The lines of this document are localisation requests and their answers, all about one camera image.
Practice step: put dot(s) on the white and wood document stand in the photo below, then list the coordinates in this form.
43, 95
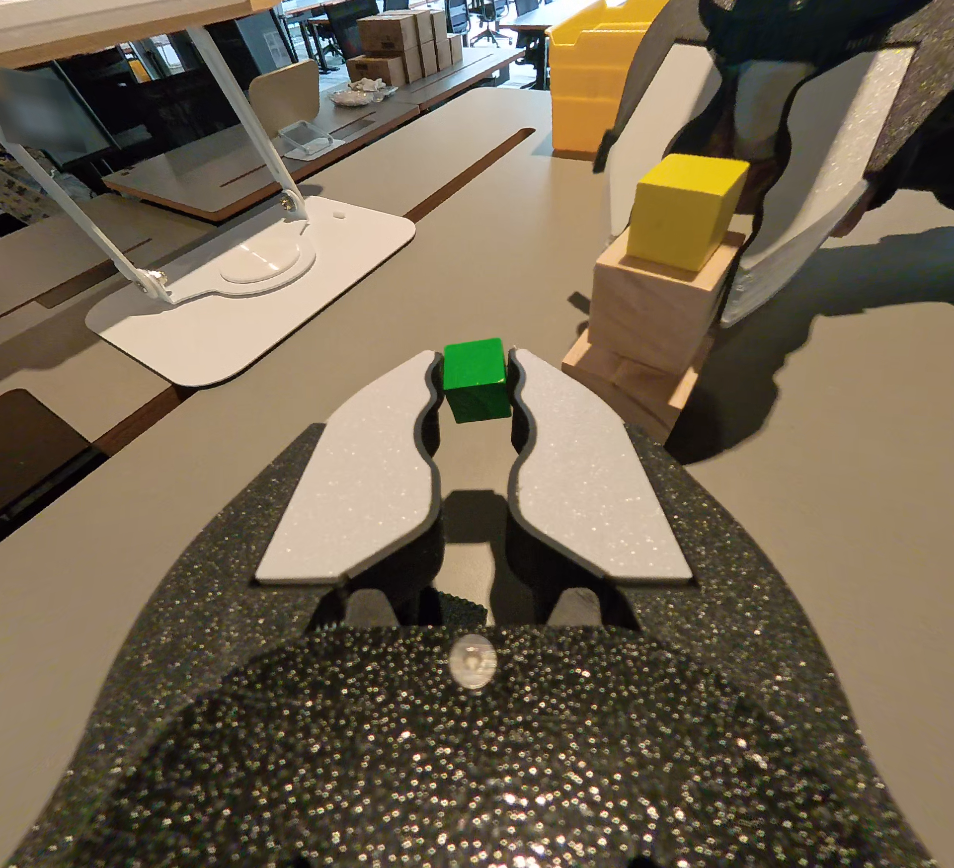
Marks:
358, 242

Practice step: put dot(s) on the large natural wooden cube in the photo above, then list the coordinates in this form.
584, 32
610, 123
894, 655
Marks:
633, 387

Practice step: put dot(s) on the small wooden tablet stand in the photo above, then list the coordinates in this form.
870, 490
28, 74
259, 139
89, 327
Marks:
287, 93

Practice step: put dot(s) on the stack of yellow plastic bins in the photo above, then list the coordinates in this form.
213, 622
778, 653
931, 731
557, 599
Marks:
589, 85

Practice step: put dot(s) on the yellow wooden cube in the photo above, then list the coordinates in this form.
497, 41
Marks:
686, 212

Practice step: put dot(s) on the grey desk with dark slot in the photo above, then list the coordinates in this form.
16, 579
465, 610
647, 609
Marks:
30, 249

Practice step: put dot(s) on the person's right hand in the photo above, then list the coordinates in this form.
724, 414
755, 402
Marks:
759, 182

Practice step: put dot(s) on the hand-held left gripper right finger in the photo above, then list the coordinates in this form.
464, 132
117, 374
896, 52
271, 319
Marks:
589, 495

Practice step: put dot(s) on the green wooden cube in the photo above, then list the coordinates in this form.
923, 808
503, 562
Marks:
475, 376

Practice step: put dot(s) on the white crumpled wrapper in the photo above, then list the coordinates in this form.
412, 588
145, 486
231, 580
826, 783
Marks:
365, 93

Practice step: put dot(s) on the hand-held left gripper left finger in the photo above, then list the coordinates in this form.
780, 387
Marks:
365, 495

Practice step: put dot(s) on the medium natural wooden cube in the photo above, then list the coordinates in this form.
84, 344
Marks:
656, 301

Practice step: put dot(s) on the grey desk with wooden edge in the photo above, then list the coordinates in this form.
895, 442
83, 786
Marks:
223, 175

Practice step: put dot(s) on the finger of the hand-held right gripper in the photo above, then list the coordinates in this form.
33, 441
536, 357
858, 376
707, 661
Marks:
827, 175
637, 137

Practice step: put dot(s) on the stack of cardboard boxes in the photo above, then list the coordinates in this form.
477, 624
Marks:
387, 33

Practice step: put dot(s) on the person's right forearm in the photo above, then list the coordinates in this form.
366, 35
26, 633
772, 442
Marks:
924, 167

